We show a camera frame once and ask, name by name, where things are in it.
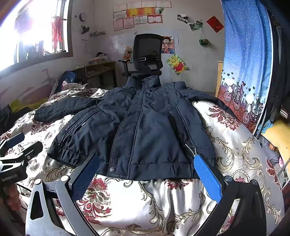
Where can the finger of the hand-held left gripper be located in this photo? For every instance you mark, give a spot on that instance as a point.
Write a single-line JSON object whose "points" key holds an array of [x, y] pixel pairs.
{"points": [[13, 139], [31, 147]]}

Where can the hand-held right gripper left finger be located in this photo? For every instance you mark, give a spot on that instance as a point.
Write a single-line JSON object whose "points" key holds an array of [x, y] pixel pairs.
{"points": [[83, 177]]}

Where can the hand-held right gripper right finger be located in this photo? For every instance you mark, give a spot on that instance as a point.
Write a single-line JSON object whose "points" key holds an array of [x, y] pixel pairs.
{"points": [[208, 177]]}

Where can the navy padded jacket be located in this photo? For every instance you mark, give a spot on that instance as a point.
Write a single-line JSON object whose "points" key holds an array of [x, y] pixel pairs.
{"points": [[154, 127]]}

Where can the dark cloth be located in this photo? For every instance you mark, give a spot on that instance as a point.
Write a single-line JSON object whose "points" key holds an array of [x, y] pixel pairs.
{"points": [[5, 118]]}

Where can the yellow-green cloth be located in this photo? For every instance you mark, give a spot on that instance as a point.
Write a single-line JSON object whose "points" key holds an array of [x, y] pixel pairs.
{"points": [[22, 104]]}

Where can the floral satin bedspread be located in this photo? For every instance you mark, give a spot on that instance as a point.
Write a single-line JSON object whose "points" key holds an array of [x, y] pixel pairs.
{"points": [[158, 204]]}

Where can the blue backpack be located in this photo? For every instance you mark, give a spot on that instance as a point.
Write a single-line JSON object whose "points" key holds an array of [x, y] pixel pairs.
{"points": [[67, 79]]}

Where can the yellow cloth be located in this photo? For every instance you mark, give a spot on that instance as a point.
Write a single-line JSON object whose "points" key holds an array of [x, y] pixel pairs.
{"points": [[278, 133]]}

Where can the wooden shelf desk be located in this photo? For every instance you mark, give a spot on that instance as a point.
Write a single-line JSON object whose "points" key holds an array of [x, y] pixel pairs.
{"points": [[97, 72]]}

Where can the wooden cabinet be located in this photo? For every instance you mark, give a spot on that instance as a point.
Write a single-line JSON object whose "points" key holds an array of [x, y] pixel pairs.
{"points": [[219, 77]]}

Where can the pile of things on desk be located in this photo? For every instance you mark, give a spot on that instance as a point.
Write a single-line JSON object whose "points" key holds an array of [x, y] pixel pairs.
{"points": [[99, 57]]}

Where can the yellow bear poster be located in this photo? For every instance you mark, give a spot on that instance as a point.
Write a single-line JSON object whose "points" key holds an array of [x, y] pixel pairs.
{"points": [[177, 64]]}

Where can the red hanging cloth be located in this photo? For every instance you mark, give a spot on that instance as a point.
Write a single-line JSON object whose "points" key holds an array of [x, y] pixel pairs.
{"points": [[56, 29]]}

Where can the blue printed curtain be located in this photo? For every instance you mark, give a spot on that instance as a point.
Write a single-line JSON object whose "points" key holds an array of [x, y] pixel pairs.
{"points": [[244, 56]]}

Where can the green hanging pouch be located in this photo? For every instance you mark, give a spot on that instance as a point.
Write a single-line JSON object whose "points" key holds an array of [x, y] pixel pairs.
{"points": [[204, 42]]}

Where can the cartoon character poster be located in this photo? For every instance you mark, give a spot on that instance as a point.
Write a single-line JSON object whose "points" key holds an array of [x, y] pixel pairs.
{"points": [[167, 44]]}

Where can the black office chair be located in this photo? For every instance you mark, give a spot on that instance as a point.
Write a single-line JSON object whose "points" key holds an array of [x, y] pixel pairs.
{"points": [[147, 45]]}

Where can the red paper card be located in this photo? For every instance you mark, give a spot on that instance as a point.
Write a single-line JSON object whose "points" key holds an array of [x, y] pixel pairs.
{"points": [[215, 23]]}

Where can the window with wooden frame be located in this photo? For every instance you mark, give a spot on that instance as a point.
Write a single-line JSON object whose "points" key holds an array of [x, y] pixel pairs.
{"points": [[34, 27]]}

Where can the black wall ornament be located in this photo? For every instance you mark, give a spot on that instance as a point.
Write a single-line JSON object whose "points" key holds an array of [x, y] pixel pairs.
{"points": [[85, 29]]}

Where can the small colourful wall poster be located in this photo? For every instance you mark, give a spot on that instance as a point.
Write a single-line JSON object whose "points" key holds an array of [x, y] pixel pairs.
{"points": [[128, 53]]}

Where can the small wall rack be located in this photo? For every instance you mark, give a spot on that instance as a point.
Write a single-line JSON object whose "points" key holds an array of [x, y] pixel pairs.
{"points": [[97, 33]]}

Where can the round wall clock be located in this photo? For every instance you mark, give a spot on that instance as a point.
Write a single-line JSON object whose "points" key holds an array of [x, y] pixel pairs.
{"points": [[83, 16]]}

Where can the green wall photo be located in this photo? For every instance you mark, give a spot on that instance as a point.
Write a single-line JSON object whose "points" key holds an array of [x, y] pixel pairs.
{"points": [[196, 25]]}

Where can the black and white wall photo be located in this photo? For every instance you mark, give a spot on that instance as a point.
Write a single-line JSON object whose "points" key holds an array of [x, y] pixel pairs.
{"points": [[182, 18]]}

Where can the group of wall certificates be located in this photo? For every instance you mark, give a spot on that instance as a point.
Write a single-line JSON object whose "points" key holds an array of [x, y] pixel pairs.
{"points": [[136, 13]]}

